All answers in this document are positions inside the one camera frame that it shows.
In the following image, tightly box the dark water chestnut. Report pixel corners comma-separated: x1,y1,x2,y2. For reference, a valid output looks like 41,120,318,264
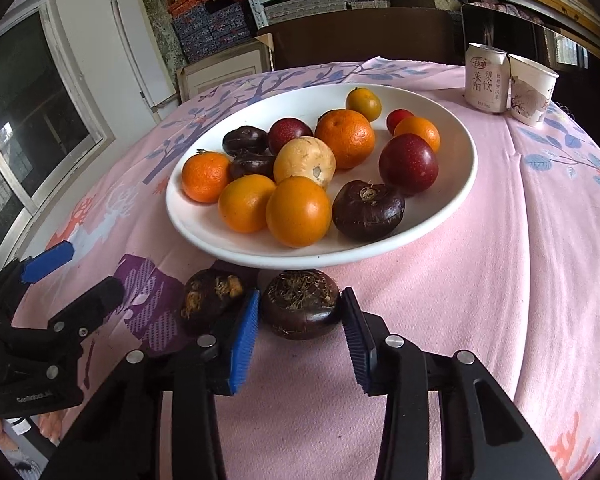
178,268,249,336
332,180,405,242
260,270,341,340

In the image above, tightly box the orange fruit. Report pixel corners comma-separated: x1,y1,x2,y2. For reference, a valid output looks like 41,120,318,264
218,174,276,234
265,177,332,248

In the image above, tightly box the dark water chestnut back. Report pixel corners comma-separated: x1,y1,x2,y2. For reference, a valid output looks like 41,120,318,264
332,180,405,242

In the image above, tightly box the yellow-brown passion fruit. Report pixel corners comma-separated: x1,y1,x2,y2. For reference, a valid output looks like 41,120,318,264
273,136,337,190

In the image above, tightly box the person's left hand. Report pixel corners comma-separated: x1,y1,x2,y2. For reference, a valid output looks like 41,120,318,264
0,406,71,449

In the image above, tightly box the white oval plate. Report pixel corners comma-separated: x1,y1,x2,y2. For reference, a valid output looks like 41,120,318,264
166,84,478,270

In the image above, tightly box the pink printed tablecloth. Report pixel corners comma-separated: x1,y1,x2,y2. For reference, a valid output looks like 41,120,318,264
11,55,600,480

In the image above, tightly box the mandarin with green stem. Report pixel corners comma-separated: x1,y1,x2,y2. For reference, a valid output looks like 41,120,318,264
181,151,230,204

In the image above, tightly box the dark chestnut on plate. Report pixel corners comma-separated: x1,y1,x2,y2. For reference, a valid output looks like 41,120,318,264
230,154,275,180

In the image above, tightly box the dark chestnut plate front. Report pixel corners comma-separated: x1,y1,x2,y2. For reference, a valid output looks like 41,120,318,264
222,126,268,156

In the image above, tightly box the red plum left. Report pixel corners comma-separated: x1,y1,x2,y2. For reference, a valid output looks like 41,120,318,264
268,117,313,155

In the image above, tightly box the red plum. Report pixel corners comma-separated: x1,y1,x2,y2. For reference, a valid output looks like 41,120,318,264
268,117,313,155
378,133,439,196

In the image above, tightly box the red plum right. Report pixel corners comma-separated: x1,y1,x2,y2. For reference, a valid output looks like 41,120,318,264
378,133,439,196

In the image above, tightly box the blue patterned boxes stack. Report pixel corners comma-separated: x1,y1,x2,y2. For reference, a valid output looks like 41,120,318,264
172,2,251,63

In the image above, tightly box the small orange kumquat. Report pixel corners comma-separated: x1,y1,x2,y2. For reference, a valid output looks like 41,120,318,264
392,116,441,153

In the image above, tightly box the large mandarin centre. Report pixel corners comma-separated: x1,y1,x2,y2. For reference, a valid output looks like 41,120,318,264
314,110,376,170

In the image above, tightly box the small red tomato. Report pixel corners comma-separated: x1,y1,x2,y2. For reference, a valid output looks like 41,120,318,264
386,108,414,134

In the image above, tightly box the white paper cup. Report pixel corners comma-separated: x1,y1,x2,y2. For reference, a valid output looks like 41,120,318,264
508,54,559,127

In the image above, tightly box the small yellow-green citrus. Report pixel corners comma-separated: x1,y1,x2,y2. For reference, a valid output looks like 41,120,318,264
346,87,382,122

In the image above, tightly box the white drink can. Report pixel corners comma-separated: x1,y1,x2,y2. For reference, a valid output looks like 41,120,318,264
464,42,510,114

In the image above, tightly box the dark wooden board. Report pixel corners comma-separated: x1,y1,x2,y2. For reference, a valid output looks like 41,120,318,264
264,8,464,70

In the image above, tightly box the window frame left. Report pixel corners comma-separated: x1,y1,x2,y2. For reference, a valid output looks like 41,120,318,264
0,0,111,270

